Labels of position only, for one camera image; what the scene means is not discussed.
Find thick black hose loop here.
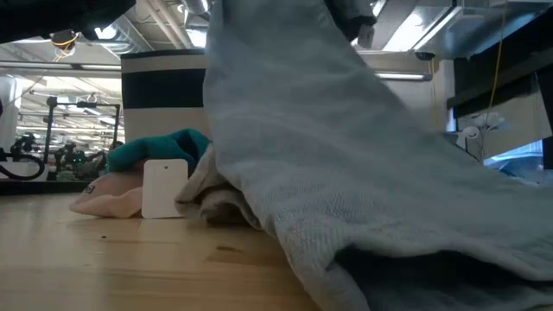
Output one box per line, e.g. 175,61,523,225
0,146,48,181

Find yellow cable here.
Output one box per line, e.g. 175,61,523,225
486,0,507,111

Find black aluminium table frame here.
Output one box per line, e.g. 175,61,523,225
0,180,94,196

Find teal garment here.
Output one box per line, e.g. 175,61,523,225
105,128,213,175

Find navy white fabric bin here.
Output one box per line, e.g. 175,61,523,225
120,48,209,143

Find background robot arms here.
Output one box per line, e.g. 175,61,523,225
54,142,109,181

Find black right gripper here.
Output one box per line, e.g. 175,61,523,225
323,0,379,42

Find light blue denim garment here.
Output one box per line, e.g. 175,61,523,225
202,0,553,311

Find black shelf structure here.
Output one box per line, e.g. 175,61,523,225
447,8,553,169

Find salmon pink garment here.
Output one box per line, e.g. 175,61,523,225
68,159,146,219

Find white paper hang tag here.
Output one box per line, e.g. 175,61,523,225
141,158,190,220

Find short ceiling light bar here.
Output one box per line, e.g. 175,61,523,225
373,70,433,82

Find long ceiling light tube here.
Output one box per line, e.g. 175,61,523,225
0,60,123,73

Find white garment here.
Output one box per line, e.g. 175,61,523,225
175,144,264,228

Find black camera stand frame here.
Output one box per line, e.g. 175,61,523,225
42,95,122,165

